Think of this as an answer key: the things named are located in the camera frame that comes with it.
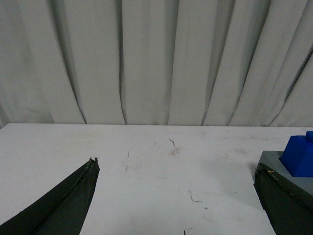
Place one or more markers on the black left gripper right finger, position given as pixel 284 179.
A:
pixel 288 206

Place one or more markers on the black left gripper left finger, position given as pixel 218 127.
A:
pixel 62 210

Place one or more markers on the blue block part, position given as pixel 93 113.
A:
pixel 298 155

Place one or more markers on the gray cube base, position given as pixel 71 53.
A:
pixel 272 160

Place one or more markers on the white curtain backdrop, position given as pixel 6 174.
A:
pixel 157 62

